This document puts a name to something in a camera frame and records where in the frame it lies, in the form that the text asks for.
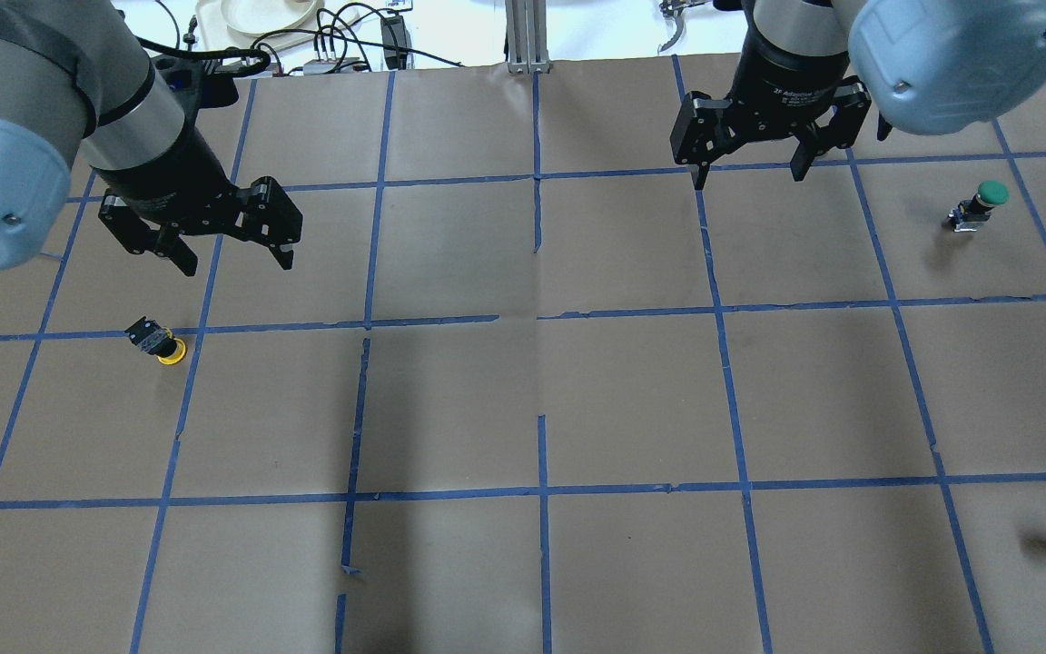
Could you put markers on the black power adapter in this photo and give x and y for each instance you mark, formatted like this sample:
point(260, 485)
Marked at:
point(395, 42)

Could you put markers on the yellow push button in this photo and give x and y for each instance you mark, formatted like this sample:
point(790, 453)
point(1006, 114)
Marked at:
point(150, 337)

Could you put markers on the beige tray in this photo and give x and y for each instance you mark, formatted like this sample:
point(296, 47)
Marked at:
point(294, 44)

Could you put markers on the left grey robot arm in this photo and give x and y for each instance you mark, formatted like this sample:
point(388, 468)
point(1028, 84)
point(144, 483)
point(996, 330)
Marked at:
point(77, 85)

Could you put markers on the push button on stand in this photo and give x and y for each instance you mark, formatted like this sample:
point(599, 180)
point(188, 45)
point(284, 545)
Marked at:
point(970, 215)

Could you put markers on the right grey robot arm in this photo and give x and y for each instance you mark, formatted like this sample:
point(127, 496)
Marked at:
point(931, 67)

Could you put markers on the aluminium frame post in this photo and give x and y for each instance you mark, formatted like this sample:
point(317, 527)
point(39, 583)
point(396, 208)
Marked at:
point(526, 41)

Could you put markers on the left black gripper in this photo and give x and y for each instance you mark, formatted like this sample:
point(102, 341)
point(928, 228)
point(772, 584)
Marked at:
point(162, 178)

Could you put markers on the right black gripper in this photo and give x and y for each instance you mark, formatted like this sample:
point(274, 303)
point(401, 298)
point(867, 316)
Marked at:
point(788, 74)

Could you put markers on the beige plate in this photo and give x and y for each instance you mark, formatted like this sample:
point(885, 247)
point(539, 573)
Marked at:
point(260, 17)

